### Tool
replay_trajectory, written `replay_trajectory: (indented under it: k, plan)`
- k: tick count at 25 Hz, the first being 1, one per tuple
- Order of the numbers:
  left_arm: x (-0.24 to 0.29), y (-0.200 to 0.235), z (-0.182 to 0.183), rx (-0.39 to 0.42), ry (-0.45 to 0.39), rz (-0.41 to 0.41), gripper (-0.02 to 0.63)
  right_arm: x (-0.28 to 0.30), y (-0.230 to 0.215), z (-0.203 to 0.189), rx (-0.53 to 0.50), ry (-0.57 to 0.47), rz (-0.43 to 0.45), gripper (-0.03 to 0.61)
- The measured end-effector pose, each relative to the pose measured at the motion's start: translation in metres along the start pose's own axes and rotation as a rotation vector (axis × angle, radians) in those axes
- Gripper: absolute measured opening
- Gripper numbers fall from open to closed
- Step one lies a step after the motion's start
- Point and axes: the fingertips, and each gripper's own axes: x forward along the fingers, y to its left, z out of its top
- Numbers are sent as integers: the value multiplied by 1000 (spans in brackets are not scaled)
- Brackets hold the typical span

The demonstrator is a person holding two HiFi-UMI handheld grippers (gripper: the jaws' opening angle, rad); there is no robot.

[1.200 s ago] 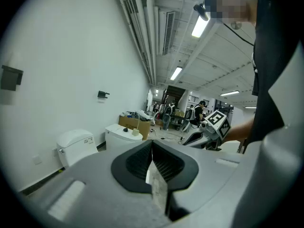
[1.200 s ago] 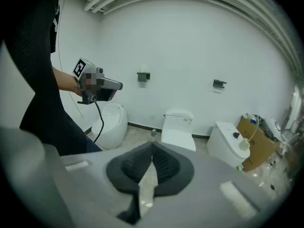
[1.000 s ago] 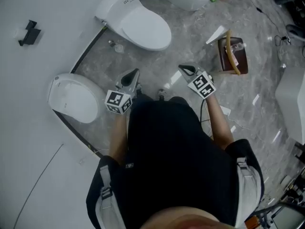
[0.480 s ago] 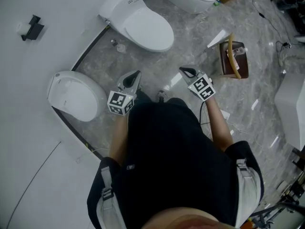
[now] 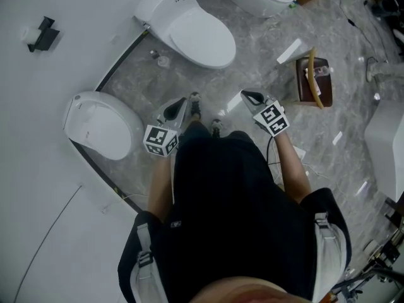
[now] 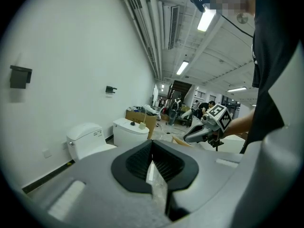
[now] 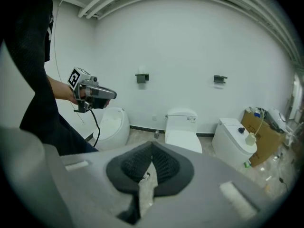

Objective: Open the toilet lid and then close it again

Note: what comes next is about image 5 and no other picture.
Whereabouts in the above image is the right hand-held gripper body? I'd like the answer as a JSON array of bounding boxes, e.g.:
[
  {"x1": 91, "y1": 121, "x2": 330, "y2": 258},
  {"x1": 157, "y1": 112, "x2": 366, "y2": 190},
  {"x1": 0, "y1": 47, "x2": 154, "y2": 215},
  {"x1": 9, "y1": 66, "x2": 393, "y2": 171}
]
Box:
[{"x1": 240, "y1": 88, "x2": 290, "y2": 137}]

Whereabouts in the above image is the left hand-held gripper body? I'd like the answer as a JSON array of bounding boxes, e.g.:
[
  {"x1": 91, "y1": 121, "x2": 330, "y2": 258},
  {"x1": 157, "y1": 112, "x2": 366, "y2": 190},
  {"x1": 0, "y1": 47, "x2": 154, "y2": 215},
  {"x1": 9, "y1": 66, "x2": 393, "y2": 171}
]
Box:
[{"x1": 143, "y1": 97, "x2": 191, "y2": 158}]

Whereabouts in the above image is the white smart toilet lid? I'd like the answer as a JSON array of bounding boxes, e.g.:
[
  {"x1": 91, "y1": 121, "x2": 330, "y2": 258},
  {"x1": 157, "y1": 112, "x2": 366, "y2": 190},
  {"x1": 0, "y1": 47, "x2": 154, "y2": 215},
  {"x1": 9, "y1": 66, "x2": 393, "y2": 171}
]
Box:
[{"x1": 81, "y1": 104, "x2": 133, "y2": 162}]

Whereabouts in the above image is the white oval toilet lid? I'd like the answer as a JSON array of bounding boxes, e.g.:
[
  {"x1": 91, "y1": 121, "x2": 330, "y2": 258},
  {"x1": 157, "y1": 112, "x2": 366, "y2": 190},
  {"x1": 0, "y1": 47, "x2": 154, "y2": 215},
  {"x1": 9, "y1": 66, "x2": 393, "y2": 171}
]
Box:
[{"x1": 169, "y1": 7, "x2": 237, "y2": 69}]

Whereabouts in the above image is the person's left forearm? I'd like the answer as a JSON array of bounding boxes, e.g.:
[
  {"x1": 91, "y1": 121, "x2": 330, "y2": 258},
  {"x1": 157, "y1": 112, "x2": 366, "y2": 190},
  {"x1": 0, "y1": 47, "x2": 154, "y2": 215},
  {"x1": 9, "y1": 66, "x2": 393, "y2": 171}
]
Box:
[{"x1": 147, "y1": 155, "x2": 175, "y2": 224}]

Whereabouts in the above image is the person's right forearm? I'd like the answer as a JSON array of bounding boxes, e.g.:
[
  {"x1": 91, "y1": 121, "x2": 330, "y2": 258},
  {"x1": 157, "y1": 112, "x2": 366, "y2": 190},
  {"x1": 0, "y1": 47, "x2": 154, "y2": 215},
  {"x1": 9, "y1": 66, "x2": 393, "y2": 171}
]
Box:
[{"x1": 273, "y1": 133, "x2": 314, "y2": 205}]

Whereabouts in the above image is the white toilet with tank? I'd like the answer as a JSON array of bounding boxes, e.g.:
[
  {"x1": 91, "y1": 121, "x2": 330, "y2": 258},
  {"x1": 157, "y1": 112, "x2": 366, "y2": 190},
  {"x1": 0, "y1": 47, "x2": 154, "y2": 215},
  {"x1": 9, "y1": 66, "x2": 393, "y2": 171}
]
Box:
[{"x1": 132, "y1": 0, "x2": 237, "y2": 70}]

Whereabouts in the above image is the black toilet paper holder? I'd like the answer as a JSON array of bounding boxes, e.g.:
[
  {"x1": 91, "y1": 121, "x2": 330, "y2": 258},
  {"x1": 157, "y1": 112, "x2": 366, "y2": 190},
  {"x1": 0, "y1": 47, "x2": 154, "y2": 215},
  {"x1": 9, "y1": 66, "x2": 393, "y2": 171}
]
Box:
[{"x1": 27, "y1": 16, "x2": 61, "y2": 54}]

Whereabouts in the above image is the white toilet paper roll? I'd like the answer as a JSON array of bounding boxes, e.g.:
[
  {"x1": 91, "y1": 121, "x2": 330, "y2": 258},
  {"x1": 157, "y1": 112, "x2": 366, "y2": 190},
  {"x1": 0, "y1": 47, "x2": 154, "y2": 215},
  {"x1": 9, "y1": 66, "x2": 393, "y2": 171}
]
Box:
[{"x1": 21, "y1": 26, "x2": 41, "y2": 43}]

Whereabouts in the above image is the person's left shoe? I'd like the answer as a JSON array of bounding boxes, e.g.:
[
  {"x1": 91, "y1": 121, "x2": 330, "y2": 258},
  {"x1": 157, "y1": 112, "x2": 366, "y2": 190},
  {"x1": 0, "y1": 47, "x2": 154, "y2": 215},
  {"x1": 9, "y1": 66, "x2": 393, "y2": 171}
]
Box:
[{"x1": 187, "y1": 91, "x2": 203, "y2": 120}]

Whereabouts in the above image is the person's shoe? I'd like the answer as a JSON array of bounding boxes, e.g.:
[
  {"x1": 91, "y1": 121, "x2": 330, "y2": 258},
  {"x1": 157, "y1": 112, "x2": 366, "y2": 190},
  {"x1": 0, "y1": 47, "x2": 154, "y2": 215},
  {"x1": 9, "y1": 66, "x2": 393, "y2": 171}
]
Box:
[
  {"x1": 210, "y1": 118, "x2": 223, "y2": 138},
  {"x1": 187, "y1": 91, "x2": 203, "y2": 120}
]

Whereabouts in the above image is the person's right shoe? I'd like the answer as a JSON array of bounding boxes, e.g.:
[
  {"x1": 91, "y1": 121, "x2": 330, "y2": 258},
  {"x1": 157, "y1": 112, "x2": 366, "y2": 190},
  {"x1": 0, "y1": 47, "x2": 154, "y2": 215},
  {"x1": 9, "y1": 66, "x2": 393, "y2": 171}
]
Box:
[{"x1": 210, "y1": 118, "x2": 223, "y2": 138}]

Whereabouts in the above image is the brown wooden box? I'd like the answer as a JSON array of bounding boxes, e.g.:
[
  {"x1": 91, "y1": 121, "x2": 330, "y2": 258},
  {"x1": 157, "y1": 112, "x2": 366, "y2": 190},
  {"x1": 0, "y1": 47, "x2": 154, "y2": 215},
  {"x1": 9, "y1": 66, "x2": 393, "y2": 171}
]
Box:
[{"x1": 294, "y1": 56, "x2": 334, "y2": 108}]

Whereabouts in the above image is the white flat board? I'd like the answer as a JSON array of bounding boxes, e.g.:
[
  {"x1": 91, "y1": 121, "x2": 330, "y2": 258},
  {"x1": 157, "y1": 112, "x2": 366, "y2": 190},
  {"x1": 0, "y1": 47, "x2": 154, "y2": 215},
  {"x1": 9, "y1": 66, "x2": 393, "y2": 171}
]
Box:
[{"x1": 276, "y1": 38, "x2": 312, "y2": 66}]

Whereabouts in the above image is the person's black shirt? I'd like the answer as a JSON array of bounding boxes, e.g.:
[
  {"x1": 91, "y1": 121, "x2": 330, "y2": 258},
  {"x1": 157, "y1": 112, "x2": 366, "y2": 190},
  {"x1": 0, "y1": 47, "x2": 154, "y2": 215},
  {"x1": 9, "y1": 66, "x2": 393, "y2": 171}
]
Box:
[{"x1": 117, "y1": 118, "x2": 353, "y2": 303}]

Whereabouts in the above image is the white cabinet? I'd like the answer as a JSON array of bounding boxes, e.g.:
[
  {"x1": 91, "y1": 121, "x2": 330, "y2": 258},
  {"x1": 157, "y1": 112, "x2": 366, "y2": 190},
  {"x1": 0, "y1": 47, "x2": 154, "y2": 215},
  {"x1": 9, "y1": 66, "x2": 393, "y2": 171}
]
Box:
[{"x1": 364, "y1": 99, "x2": 404, "y2": 203}]

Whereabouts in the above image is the white wrapped pipe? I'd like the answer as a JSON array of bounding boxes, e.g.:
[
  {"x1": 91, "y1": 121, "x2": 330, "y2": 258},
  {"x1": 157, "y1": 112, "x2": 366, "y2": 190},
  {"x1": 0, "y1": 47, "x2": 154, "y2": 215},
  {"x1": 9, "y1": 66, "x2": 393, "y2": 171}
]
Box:
[{"x1": 365, "y1": 56, "x2": 404, "y2": 82}]

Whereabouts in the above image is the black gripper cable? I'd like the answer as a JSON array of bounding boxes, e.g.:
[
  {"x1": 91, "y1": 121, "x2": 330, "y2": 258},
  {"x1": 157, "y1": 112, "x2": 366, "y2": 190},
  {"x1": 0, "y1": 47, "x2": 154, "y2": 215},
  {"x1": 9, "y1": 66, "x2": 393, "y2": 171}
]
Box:
[{"x1": 266, "y1": 135, "x2": 282, "y2": 170}]

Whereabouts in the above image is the yellow hose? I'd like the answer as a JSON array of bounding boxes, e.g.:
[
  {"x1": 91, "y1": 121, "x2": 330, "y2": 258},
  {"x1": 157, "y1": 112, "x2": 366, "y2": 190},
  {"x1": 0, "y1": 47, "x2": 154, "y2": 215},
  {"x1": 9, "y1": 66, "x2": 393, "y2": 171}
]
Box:
[{"x1": 308, "y1": 46, "x2": 325, "y2": 110}]

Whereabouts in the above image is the thin white floor cable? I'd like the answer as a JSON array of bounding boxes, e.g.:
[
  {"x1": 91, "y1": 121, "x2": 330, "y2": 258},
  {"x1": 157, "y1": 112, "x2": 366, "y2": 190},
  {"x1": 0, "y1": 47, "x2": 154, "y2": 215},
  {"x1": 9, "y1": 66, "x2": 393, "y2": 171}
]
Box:
[{"x1": 302, "y1": 162, "x2": 350, "y2": 197}]

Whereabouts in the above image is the white wall-hung smart toilet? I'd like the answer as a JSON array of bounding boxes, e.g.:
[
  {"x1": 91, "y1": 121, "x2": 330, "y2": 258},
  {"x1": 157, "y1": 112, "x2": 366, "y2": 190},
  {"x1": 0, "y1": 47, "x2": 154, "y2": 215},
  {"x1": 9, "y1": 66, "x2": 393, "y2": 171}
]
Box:
[{"x1": 64, "y1": 90, "x2": 145, "y2": 162}]

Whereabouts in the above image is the grey left backpack strap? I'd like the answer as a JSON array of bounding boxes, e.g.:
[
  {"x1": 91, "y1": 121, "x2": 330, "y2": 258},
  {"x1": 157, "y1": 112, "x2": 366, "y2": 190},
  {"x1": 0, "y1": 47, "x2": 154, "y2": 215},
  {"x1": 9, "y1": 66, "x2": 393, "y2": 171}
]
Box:
[{"x1": 134, "y1": 222, "x2": 162, "y2": 303}]

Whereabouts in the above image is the grey backpack strap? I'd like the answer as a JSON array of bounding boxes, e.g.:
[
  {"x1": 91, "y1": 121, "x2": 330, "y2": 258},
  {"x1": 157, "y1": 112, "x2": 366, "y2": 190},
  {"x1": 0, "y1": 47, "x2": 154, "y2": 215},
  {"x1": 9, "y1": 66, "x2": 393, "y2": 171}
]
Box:
[
  {"x1": 313, "y1": 211, "x2": 348, "y2": 298},
  {"x1": 134, "y1": 222, "x2": 162, "y2": 303}
]

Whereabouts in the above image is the black floor cable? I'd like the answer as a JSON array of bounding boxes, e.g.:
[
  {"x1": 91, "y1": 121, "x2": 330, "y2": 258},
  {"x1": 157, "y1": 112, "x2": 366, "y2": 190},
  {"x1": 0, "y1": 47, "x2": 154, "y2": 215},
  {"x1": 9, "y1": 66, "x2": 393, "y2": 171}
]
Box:
[{"x1": 338, "y1": 0, "x2": 399, "y2": 60}]

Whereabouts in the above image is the grey right backpack strap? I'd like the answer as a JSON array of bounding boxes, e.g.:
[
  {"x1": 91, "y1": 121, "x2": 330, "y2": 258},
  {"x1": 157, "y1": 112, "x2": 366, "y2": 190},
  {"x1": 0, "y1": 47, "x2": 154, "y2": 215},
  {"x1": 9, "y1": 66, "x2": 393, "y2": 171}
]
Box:
[{"x1": 313, "y1": 211, "x2": 348, "y2": 298}]

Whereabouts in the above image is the thin grey wall cable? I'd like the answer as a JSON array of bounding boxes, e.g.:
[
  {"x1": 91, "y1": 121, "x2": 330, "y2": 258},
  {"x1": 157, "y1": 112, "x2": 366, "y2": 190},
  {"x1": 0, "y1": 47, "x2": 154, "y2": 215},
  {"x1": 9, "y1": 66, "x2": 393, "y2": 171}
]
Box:
[{"x1": 13, "y1": 184, "x2": 83, "y2": 303}]

